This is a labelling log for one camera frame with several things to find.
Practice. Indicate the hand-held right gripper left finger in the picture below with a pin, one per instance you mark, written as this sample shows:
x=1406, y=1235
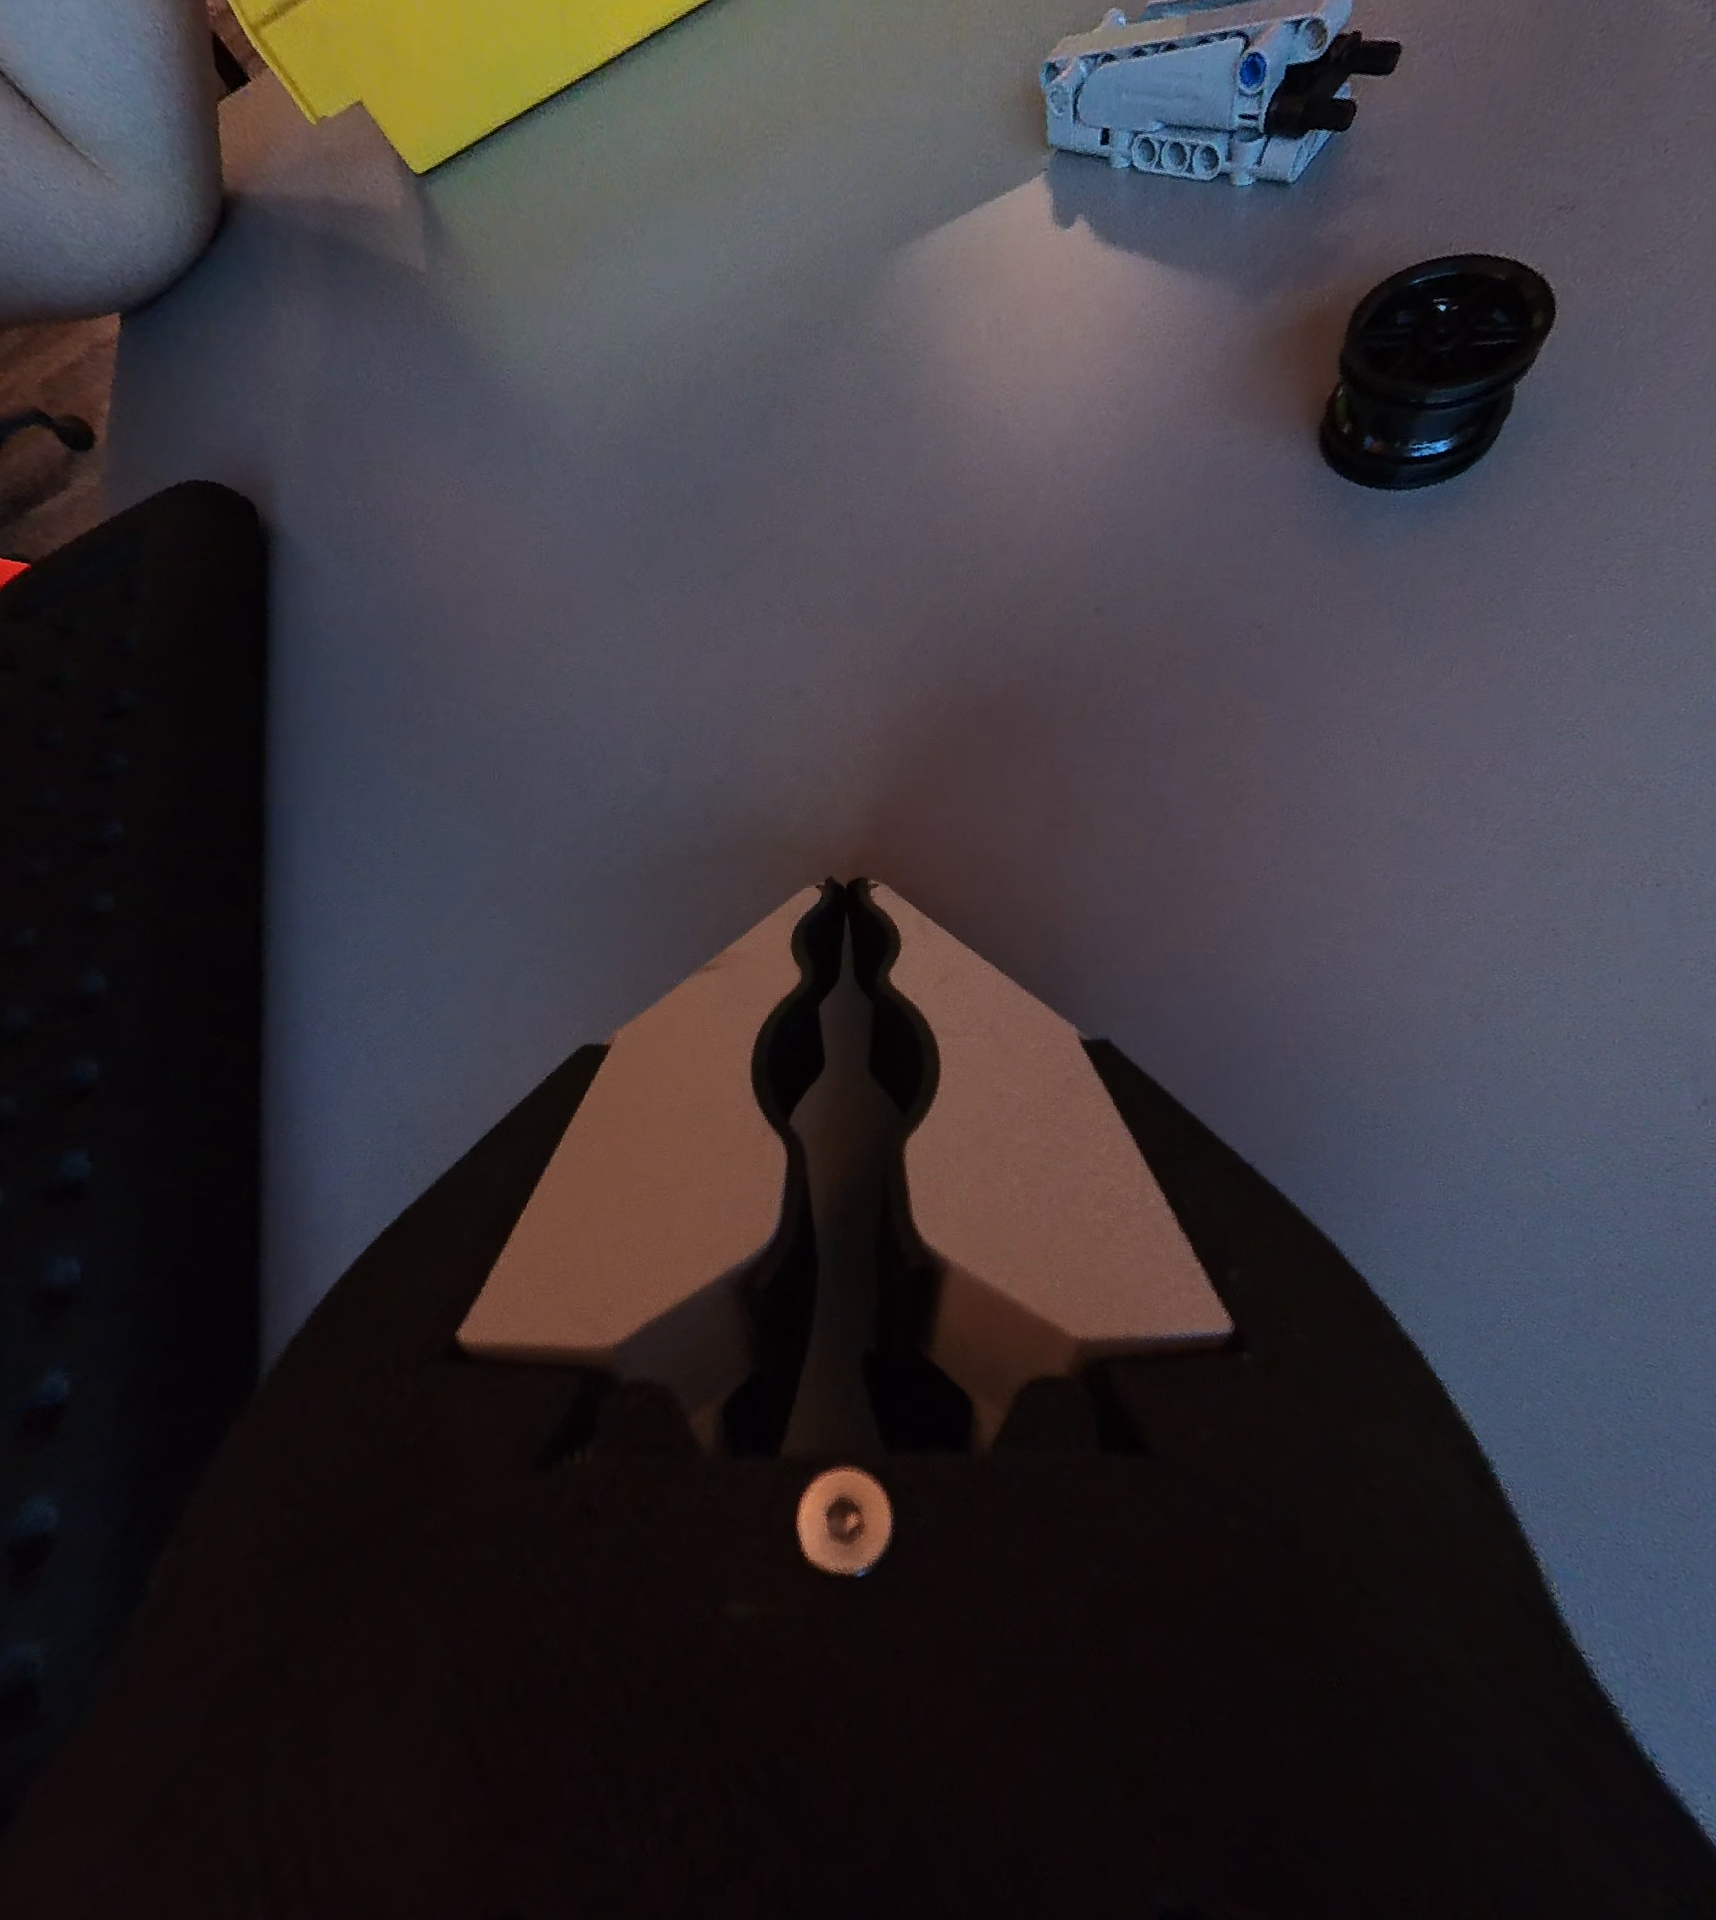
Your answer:
x=619, y=1201

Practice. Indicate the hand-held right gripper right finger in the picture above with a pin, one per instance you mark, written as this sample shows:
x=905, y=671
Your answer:
x=1068, y=1201

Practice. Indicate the black toy wheel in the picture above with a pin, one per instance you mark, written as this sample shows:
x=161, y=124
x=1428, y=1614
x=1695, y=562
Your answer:
x=1450, y=323

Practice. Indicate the yellow plastic bin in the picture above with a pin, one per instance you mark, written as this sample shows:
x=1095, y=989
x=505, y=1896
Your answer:
x=453, y=60

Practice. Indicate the person's left forearm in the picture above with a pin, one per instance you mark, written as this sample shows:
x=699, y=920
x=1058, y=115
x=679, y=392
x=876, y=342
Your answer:
x=48, y=151

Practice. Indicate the grey toy brick assembly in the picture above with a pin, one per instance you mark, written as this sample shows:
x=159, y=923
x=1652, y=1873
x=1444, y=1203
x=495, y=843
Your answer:
x=1159, y=91

